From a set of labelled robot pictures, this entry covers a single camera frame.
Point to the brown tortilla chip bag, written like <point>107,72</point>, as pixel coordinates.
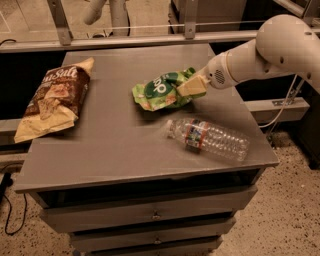
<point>57,102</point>

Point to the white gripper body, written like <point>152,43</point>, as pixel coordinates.
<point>216,73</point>

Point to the white pipe legs background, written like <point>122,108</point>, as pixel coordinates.
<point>115,10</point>

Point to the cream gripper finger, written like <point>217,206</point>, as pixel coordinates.
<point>197,85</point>

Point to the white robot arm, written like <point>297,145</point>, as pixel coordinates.
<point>283,45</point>

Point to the clear plastic water bottle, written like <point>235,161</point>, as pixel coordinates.
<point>213,138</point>

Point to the grey drawer cabinet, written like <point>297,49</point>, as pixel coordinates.
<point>119,187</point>

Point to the grey metal rail frame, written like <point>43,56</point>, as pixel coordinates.
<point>57,25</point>

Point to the green rice chip bag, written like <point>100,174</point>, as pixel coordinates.
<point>162,92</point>

